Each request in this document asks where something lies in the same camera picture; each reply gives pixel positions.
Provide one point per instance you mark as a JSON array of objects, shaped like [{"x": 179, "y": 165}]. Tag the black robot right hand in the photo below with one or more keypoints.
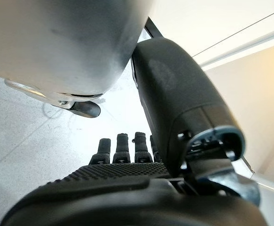
[{"x": 127, "y": 200}]

